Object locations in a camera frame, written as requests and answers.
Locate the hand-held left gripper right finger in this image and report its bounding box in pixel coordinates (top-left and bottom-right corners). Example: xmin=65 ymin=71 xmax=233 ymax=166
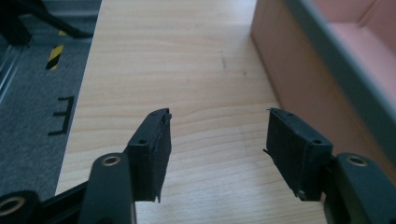
xmin=262 ymin=107 xmax=334 ymax=202

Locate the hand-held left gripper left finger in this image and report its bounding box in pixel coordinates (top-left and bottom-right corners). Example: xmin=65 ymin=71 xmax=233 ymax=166
xmin=123 ymin=107 xmax=173 ymax=203

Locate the pink storage box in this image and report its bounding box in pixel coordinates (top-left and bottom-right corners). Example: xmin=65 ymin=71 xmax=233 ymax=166
xmin=250 ymin=0 xmax=396 ymax=185

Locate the black floor tape mark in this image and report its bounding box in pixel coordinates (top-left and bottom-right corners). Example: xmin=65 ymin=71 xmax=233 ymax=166
xmin=47 ymin=95 xmax=76 ymax=137

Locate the yellow black hazard tape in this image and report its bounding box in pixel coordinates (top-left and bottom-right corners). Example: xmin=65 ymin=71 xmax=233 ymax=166
xmin=45 ymin=44 xmax=65 ymax=71

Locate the black stand leg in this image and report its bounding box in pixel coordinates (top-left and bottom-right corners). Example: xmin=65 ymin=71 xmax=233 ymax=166
xmin=0 ymin=0 xmax=94 ymax=47

